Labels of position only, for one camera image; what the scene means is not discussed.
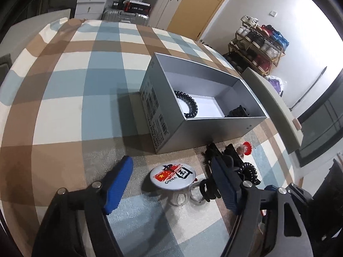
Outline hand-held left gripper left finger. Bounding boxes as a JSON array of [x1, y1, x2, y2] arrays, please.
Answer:
[[32, 155, 134, 257]]

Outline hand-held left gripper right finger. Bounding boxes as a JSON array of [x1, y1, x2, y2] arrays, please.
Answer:
[[211, 156, 314, 257]]

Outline black hair claw clip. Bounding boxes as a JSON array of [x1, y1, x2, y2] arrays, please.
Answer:
[[202, 142, 243, 172], [199, 178, 221, 202]]

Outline round printed badge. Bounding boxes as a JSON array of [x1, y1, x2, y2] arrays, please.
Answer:
[[149, 160, 197, 190]]

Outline silver cardboard box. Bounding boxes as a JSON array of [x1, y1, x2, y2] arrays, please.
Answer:
[[139, 53, 268, 154]]

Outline red flower hair clip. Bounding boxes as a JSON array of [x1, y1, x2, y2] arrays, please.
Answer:
[[236, 140, 254, 157]]

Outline dark glass cabinet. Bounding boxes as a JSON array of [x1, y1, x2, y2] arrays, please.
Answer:
[[295, 70, 343, 168]]

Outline white bed end board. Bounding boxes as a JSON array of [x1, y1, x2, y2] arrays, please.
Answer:
[[0, 9, 71, 46], [242, 67, 303, 154]]

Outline long thin stick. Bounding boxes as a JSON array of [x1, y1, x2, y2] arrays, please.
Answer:
[[289, 66, 327, 110]]

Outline checked blanket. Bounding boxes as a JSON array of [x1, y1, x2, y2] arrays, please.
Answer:
[[0, 18, 303, 257]]

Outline wooden shoe rack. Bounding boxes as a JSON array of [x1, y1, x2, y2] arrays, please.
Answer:
[[224, 15, 290, 77]]

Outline row of shoes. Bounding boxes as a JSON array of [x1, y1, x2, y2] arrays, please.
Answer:
[[230, 15, 290, 71]]

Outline silver suitcase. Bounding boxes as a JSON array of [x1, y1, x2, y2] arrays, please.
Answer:
[[102, 9, 150, 27]]

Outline black shoebox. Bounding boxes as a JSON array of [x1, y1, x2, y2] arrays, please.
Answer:
[[126, 1, 152, 14]]

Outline wooden door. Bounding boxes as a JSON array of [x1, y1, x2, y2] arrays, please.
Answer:
[[166, 0, 240, 40]]

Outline clear ring hair tie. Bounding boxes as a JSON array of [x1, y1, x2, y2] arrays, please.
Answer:
[[189, 185, 207, 204], [167, 190, 189, 206]]

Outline black spiral hair tie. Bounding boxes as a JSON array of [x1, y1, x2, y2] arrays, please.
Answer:
[[174, 90, 199, 118], [238, 162, 260, 186]]

